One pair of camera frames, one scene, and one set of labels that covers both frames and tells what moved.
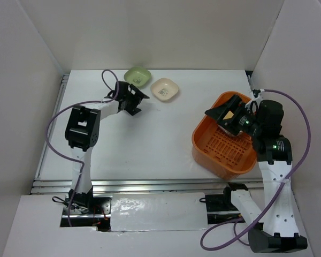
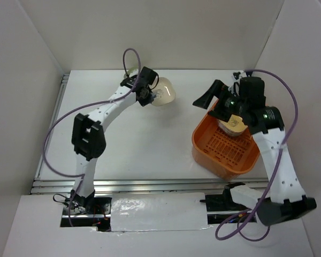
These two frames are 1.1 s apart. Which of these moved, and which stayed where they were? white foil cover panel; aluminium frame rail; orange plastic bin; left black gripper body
Moved: left black gripper body
Stayed: orange plastic bin; white foil cover panel; aluminium frame rail
